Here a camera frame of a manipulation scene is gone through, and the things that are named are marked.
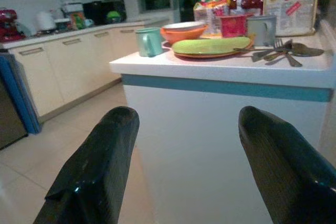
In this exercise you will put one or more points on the red plastic cup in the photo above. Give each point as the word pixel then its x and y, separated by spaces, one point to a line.
pixel 233 26

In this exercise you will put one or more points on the red stand mixer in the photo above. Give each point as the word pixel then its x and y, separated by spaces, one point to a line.
pixel 9 24

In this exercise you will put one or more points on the dark metal fork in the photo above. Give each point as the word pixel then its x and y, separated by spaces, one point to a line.
pixel 262 54
pixel 292 60

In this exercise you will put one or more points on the white kitchen island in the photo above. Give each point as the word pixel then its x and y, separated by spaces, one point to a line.
pixel 210 134

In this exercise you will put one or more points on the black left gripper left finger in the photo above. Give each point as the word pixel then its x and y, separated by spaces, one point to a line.
pixel 105 155

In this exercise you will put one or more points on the teal mug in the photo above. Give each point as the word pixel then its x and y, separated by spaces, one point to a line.
pixel 148 41

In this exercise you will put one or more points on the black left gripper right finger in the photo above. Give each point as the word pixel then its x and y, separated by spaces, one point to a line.
pixel 283 169

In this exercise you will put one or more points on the white kettle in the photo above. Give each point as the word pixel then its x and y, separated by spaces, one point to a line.
pixel 45 20

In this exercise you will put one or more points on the light green plate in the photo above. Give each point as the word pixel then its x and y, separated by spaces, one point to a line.
pixel 210 45

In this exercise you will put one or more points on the grey mug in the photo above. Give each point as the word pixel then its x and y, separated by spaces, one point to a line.
pixel 258 31

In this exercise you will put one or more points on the colourful noodle multipack bag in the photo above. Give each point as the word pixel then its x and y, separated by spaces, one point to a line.
pixel 210 11

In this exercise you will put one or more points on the white bowl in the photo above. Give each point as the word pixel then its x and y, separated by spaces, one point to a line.
pixel 183 26

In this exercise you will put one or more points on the green round container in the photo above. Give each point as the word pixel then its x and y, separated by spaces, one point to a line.
pixel 113 16

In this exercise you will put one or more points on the white countertop appliance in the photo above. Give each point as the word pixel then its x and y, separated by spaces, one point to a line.
pixel 72 7

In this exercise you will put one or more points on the orange bowl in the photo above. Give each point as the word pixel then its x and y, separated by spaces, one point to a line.
pixel 183 36

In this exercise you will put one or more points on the cream kitchen base cabinets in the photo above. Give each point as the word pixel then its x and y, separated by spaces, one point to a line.
pixel 65 72

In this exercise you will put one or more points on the green food package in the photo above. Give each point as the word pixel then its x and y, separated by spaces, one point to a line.
pixel 77 21

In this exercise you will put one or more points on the black microwave oven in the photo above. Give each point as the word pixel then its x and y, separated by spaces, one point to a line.
pixel 97 11

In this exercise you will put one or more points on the orange plate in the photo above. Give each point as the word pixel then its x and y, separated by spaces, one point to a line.
pixel 199 55

